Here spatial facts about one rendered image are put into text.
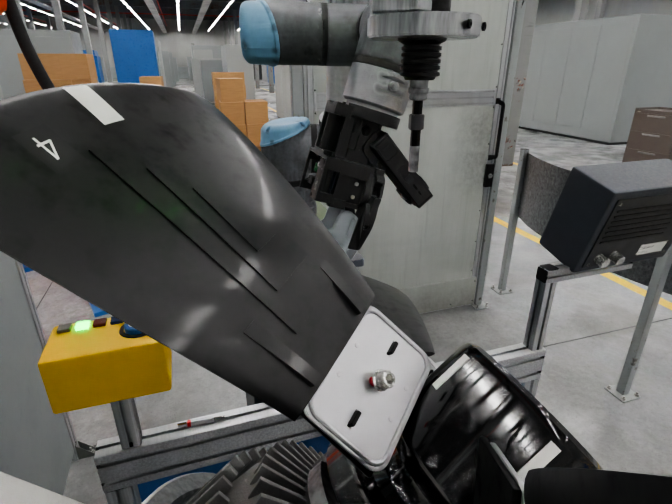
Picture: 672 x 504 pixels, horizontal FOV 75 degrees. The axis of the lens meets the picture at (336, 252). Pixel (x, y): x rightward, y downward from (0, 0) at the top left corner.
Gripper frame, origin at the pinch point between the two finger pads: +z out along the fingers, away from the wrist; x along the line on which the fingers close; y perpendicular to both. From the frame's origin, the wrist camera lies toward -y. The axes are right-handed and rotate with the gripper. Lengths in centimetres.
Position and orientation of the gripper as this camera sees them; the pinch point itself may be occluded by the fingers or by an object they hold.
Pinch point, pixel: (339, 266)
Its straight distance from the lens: 58.4
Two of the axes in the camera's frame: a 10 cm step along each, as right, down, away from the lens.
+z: -2.8, 9.2, 2.7
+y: -9.0, -1.6, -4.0
